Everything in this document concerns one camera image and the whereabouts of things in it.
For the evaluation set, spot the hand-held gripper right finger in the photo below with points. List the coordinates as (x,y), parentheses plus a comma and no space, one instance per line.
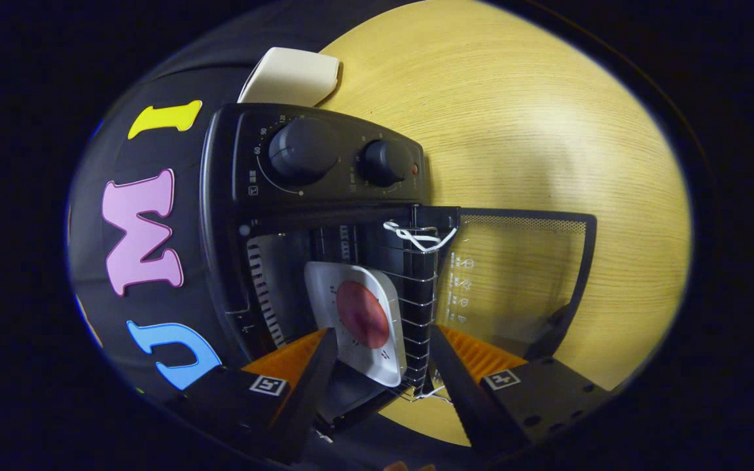
(465,399)

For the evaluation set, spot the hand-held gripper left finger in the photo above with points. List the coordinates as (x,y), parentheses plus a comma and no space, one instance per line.
(302,399)

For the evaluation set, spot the pink round ham slice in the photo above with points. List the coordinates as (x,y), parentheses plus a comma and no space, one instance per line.
(364,314)

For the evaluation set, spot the black toaster oven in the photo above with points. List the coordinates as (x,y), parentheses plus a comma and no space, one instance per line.
(324,203)

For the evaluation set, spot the black backdrop cloth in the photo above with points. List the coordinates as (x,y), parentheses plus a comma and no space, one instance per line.
(207,78)

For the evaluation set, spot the white square plate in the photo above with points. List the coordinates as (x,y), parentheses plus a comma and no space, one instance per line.
(324,281)

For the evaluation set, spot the white plastic appliance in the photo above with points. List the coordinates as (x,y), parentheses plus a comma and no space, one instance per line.
(292,77)

